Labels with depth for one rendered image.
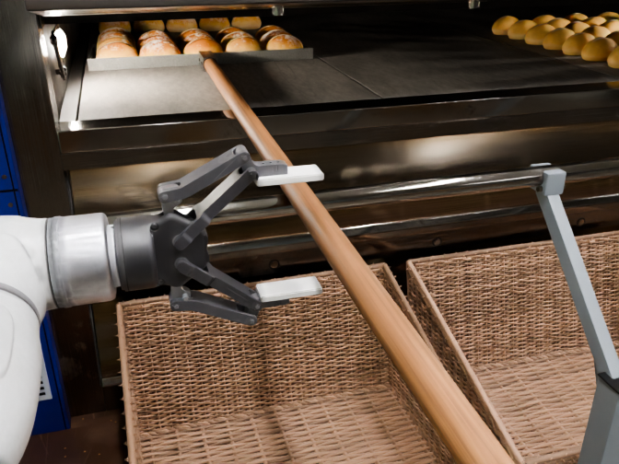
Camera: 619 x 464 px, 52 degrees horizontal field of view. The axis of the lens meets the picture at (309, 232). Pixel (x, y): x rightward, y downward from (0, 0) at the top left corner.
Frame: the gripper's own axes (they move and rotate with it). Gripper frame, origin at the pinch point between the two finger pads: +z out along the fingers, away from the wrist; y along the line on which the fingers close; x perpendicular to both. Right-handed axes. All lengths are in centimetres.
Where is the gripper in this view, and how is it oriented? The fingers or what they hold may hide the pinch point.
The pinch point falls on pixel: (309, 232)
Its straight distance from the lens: 69.1
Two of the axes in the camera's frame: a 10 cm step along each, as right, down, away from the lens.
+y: 0.0, 9.0, 4.4
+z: 9.6, -1.2, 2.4
